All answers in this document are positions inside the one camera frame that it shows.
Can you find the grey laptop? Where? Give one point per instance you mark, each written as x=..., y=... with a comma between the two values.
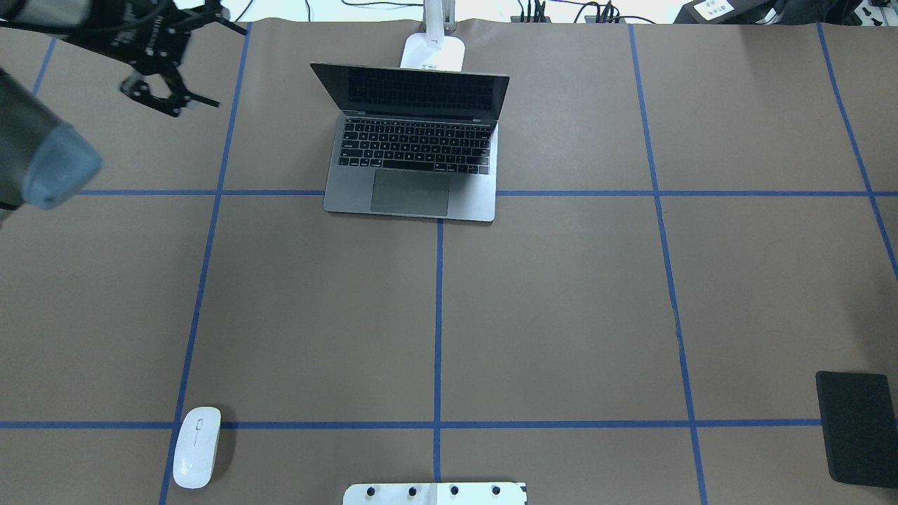
x=413, y=142

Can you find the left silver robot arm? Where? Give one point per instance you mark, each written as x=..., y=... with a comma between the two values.
x=44, y=160

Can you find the white mounting plate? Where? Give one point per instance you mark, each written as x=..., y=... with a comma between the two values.
x=436, y=493

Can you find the white computer mouse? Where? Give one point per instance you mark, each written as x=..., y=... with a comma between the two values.
x=196, y=447

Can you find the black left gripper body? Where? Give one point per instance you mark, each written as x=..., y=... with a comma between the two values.
x=142, y=50

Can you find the black mouse pad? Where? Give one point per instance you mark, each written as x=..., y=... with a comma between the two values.
x=858, y=427

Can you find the white desk lamp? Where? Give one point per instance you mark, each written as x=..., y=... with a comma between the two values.
x=435, y=47

